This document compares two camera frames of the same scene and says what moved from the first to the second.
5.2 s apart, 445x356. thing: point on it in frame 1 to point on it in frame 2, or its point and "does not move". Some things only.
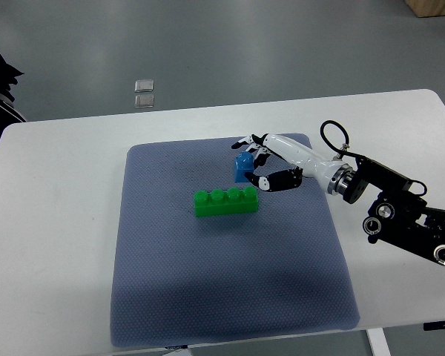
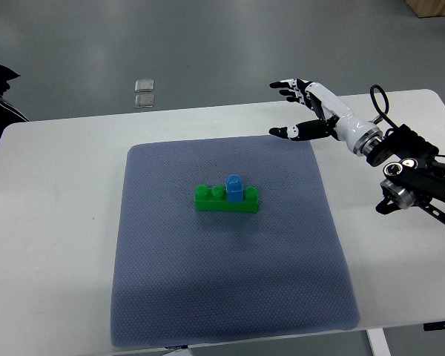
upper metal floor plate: x=144 y=85 does not move
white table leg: x=378 y=342 does not move
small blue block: x=244 y=163 to x=234 y=188
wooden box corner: x=429 y=8 does not move
